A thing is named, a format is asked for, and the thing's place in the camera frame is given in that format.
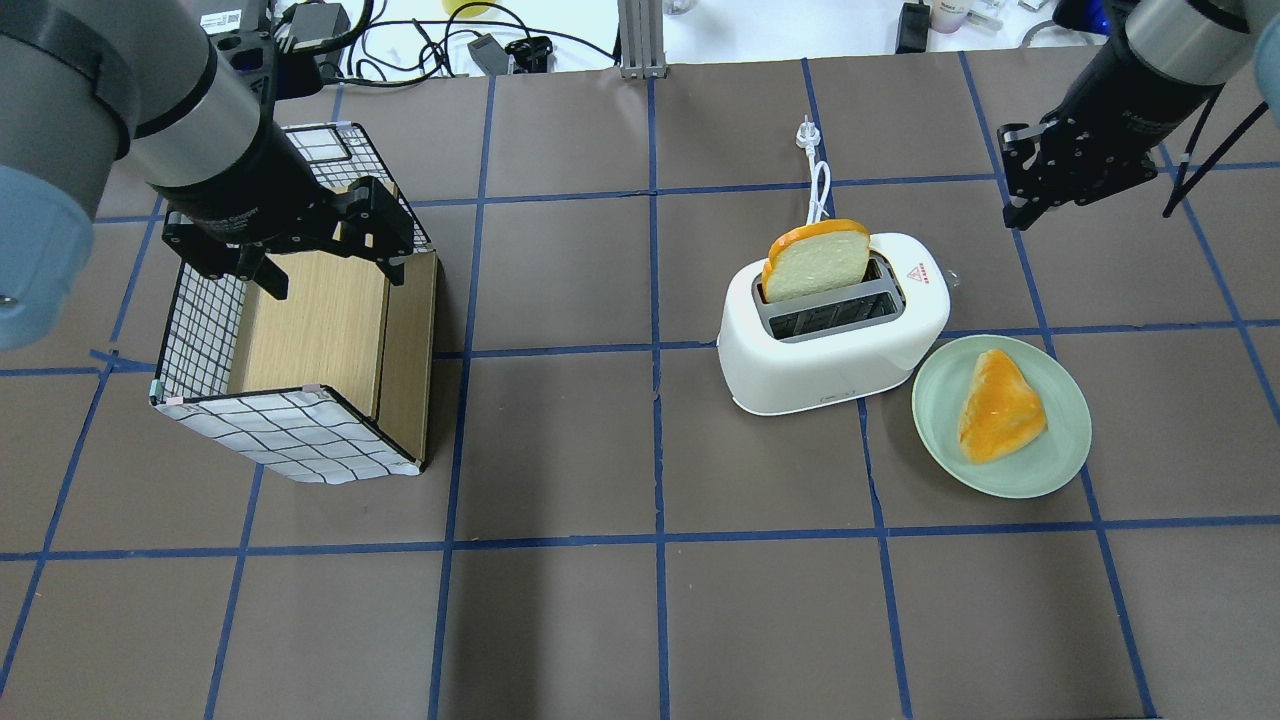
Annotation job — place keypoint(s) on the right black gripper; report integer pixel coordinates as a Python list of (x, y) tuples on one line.
[(1110, 98)]

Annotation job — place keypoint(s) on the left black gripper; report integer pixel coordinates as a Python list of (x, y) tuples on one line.
[(243, 186)]

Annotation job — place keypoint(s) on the white toaster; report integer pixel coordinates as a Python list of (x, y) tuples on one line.
[(837, 345)]

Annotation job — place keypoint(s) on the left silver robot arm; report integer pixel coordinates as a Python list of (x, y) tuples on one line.
[(88, 83)]

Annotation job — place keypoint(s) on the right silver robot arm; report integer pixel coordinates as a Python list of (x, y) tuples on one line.
[(1161, 62)]

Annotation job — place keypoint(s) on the toast slice in toaster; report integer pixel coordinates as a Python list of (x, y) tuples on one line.
[(816, 258)]

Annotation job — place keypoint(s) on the grid fabric wooden basket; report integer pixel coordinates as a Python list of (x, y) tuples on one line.
[(327, 386)]

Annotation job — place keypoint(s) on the black power adapter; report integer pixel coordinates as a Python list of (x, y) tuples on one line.
[(913, 29)]

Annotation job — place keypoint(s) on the orange bread on plate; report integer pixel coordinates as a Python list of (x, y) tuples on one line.
[(1002, 413)]

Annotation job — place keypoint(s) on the light green plate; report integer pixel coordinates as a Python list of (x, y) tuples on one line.
[(1047, 464)]

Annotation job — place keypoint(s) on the aluminium frame post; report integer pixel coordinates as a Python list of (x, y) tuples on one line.
[(640, 33)]

